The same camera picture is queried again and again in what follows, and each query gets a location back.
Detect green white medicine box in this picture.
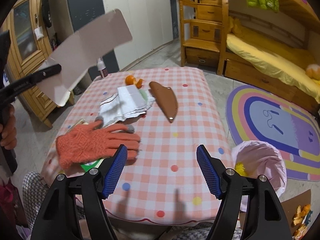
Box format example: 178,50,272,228
68,119,103,172

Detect pink cardboard piece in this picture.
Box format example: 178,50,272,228
37,9,132,106

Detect grey paper leaflet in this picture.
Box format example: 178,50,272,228
117,85,147,115

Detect brown leather sheath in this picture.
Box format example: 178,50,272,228
149,81,178,123

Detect pink lined trash bin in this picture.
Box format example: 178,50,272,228
231,140,287,197

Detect person's left hand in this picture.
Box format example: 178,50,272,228
1,105,17,150

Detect brown floor mat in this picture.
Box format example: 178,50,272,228
281,190,311,236

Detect houndstooth patterned trousers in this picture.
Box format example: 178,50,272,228
22,172,49,231

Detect wooden cabinet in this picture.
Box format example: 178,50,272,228
1,0,75,129

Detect orange peel pile left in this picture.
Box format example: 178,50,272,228
291,204,312,240

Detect orange knitted glove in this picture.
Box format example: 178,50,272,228
56,120,140,169

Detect pink checkered tablecloth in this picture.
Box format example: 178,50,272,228
39,66,241,227

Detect rainbow oval rug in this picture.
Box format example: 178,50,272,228
226,85,319,181

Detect spray bottle white cap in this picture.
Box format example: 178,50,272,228
97,57,108,78

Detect orange peel on table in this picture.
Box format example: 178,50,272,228
125,75,143,89

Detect yellow bed sheet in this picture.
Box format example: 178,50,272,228
226,34,319,102

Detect orange plush toy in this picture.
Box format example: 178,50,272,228
305,64,320,81

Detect white wardrobe with holes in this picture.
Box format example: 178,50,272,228
65,0,180,81

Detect wooden bunk bed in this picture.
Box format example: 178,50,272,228
222,0,319,114

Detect wooden stair drawers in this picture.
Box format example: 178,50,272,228
178,0,229,75

